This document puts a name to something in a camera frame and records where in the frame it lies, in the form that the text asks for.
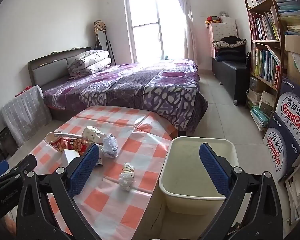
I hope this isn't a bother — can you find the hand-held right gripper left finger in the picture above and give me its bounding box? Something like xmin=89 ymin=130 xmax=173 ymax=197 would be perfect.
xmin=16 ymin=144 xmax=102 ymax=240

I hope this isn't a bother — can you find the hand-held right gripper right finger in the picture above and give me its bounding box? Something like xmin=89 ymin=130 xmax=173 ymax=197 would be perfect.
xmin=199 ymin=142 xmax=290 ymax=240

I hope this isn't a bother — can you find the cream plastic trash bin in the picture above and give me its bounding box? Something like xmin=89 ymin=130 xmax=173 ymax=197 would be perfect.
xmin=159 ymin=136 xmax=239 ymax=215

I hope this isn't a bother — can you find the white foam puzzle piece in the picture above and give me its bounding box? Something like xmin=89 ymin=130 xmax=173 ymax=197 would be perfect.
xmin=61 ymin=149 xmax=82 ymax=169

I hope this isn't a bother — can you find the crumpled blue white paper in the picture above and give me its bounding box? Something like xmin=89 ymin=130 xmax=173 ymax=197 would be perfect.
xmin=101 ymin=133 xmax=118 ymax=158

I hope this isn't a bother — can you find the floral paper cup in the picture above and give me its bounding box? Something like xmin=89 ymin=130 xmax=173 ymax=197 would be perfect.
xmin=82 ymin=126 xmax=108 ymax=144

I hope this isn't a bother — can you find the crumpled white tissue ball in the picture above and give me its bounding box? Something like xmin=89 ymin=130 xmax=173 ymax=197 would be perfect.
xmin=118 ymin=162 xmax=136 ymax=192

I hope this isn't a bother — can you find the grey checked cloth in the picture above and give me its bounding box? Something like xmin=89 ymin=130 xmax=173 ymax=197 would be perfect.
xmin=1 ymin=85 xmax=53 ymax=147

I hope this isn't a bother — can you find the orange checked tablecloth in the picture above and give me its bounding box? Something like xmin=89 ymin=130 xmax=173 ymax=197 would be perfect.
xmin=9 ymin=106 xmax=178 ymax=240

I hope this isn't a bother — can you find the blue water carton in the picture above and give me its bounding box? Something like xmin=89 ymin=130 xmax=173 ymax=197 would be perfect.
xmin=262 ymin=112 xmax=300 ymax=182
xmin=274 ymin=77 xmax=300 ymax=152

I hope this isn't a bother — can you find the stack of lying books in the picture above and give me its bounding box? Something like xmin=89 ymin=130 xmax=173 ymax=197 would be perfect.
xmin=247 ymin=77 xmax=276 ymax=132

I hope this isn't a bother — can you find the red cloth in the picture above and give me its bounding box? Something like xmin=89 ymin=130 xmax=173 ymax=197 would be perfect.
xmin=14 ymin=86 xmax=32 ymax=97

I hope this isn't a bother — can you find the pile of loose papers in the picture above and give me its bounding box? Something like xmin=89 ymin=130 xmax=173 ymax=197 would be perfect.
xmin=284 ymin=155 xmax=300 ymax=227

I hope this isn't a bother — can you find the black storage bench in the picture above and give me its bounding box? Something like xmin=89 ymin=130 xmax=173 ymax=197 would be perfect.
xmin=212 ymin=58 xmax=248 ymax=105

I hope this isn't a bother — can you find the folded floral quilt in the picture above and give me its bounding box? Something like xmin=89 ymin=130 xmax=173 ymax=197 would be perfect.
xmin=67 ymin=50 xmax=112 ymax=77

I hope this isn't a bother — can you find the row of green books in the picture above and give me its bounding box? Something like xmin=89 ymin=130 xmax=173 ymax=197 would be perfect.
xmin=252 ymin=45 xmax=282 ymax=87

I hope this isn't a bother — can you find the stack of folded clothes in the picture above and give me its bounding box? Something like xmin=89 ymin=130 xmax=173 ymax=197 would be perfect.
xmin=212 ymin=36 xmax=247 ymax=61

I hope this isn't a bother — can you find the black coat rack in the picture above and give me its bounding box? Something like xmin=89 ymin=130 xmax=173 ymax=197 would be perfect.
xmin=94 ymin=20 xmax=117 ymax=66

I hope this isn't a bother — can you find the wooden bookshelf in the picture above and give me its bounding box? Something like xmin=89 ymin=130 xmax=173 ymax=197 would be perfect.
xmin=241 ymin=0 xmax=289 ymax=132

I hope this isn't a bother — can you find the brown cardboard box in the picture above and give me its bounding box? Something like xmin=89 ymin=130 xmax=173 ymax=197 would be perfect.
xmin=284 ymin=34 xmax=300 ymax=86

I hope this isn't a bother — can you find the pink covered cabinet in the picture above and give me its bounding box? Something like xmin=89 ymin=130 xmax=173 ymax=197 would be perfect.
xmin=205 ymin=21 xmax=238 ymax=58

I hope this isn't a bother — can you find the plaid scarf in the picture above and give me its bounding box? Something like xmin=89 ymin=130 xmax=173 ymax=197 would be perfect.
xmin=94 ymin=20 xmax=108 ymax=34

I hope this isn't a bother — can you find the light pink curtain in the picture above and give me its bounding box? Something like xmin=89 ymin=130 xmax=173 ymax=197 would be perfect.
xmin=171 ymin=0 xmax=198 ymax=68

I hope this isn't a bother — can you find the row of upright books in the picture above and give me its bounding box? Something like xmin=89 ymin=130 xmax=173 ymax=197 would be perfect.
xmin=249 ymin=6 xmax=281 ymax=42

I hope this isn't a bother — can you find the white pillow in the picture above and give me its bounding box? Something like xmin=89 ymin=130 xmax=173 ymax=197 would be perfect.
xmin=220 ymin=16 xmax=237 ymax=25

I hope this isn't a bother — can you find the window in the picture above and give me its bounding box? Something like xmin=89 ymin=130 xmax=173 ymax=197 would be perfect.
xmin=124 ymin=0 xmax=188 ymax=63

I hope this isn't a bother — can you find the dark wooden bed frame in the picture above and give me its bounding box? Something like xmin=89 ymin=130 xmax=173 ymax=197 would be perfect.
xmin=27 ymin=46 xmax=93 ymax=88

